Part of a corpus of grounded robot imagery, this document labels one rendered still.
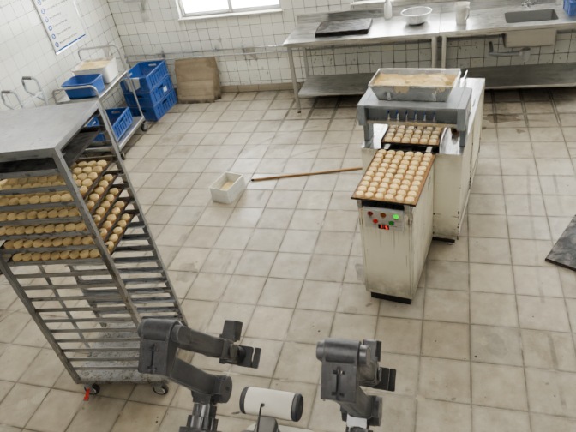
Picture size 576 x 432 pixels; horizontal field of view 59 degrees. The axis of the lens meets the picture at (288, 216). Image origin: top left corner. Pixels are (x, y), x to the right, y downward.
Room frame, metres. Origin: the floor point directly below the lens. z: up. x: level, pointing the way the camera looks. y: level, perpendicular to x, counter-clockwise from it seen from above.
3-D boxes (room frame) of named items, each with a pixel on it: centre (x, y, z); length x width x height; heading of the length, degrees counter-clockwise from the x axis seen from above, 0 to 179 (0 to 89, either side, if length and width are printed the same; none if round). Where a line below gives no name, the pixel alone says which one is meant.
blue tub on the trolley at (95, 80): (5.72, 1.96, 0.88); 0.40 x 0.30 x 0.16; 72
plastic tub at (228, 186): (4.31, 0.53, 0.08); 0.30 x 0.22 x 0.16; 145
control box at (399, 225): (2.48, -0.58, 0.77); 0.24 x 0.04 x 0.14; 60
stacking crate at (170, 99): (6.78, 1.52, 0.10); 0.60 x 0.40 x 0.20; 156
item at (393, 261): (2.79, -0.76, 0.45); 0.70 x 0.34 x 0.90; 150
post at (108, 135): (2.54, 0.85, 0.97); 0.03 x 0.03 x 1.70; 77
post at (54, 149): (2.10, 0.95, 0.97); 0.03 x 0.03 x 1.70; 77
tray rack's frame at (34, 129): (2.38, 1.20, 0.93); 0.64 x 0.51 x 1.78; 77
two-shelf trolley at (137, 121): (5.92, 1.93, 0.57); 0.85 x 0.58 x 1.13; 166
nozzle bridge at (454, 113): (3.23, -1.01, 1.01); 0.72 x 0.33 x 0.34; 60
